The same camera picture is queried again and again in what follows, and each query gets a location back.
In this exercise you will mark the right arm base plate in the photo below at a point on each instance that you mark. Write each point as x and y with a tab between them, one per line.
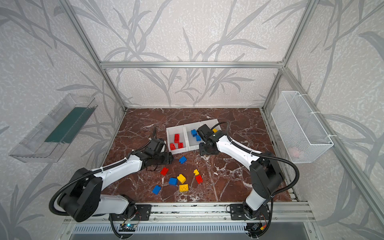
243	212

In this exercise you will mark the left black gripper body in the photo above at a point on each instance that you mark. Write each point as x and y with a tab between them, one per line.
165	157

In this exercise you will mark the clear plastic wall tray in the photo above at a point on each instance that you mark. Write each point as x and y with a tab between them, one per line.
48	141

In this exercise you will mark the yellow lego front flat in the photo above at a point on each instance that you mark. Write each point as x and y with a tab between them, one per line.
183	188

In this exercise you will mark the white wire mesh basket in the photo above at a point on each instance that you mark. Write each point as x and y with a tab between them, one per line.
302	134

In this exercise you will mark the right controller board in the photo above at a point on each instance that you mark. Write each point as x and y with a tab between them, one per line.
255	228

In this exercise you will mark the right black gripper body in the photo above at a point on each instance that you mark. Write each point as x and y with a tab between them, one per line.
205	149

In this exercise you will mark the left white sorting bin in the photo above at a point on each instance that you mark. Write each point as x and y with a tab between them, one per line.
171	131

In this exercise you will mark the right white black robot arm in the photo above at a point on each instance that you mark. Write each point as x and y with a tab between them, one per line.
265	171

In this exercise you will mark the left controller board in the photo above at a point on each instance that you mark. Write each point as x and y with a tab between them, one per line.
125	228

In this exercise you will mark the red lego stack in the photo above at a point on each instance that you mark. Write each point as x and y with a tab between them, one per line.
172	146

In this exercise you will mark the middle white sorting bin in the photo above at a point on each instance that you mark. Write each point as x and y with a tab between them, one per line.
192	143

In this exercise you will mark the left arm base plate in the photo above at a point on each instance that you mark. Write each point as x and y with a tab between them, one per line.
139	212

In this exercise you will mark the aluminium front rail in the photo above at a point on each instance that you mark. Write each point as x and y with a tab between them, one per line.
216	212

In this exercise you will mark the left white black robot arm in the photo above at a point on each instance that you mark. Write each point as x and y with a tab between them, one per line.
82	197

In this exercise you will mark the controller board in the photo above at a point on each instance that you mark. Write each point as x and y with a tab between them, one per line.
255	228
125	228

